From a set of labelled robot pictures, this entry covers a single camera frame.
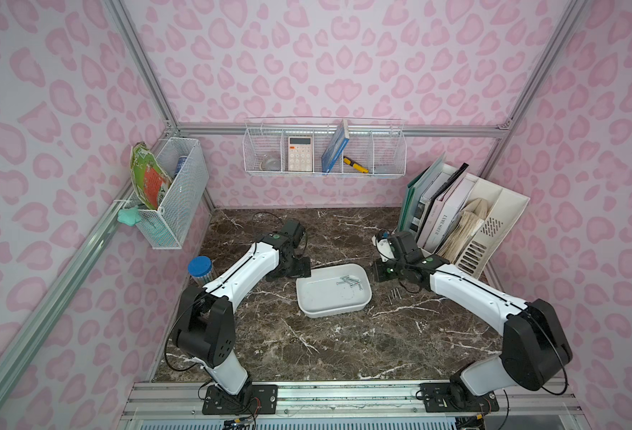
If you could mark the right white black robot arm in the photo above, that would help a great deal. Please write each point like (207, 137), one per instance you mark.
(534, 345)

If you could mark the white file organizer rack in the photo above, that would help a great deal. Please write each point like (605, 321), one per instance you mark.
(506, 207)

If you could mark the green folder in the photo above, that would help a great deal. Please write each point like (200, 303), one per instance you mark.
(417, 197)

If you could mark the blue book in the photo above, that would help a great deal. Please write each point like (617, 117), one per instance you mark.
(336, 147)

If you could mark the clear tape roll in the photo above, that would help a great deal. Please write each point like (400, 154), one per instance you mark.
(271, 162)

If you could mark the pink white book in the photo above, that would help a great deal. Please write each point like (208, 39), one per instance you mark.
(444, 210)

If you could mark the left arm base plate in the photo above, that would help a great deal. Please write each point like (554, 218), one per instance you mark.
(253, 399)

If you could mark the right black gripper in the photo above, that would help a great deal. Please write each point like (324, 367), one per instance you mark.
(383, 269)

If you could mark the beige paper bundle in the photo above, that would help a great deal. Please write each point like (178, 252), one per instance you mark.
(470, 221)

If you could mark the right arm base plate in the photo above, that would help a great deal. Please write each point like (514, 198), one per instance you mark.
(453, 397)

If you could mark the blue lid clear jar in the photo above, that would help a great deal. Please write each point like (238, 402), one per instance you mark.
(201, 270)

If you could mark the mint green wall hook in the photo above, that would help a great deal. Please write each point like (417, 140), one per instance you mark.
(129, 217)

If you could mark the yellow utility knife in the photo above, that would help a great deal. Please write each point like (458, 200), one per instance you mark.
(353, 166)

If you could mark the green red snack bag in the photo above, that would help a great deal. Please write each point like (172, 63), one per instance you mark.
(150, 181)

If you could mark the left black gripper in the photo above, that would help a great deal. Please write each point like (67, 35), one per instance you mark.
(296, 268)

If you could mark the white mesh side basket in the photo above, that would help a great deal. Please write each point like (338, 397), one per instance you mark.
(167, 227)

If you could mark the white plastic storage tray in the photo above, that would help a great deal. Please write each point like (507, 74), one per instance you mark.
(320, 296)

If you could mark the white wire wall basket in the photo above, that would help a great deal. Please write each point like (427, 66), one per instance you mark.
(379, 145)

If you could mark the white pink calculator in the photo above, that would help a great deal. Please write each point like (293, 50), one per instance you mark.
(299, 154)

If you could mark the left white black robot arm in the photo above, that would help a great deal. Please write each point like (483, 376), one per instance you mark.
(205, 324)

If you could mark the pile of silver screws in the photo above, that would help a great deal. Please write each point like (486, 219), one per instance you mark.
(350, 281)

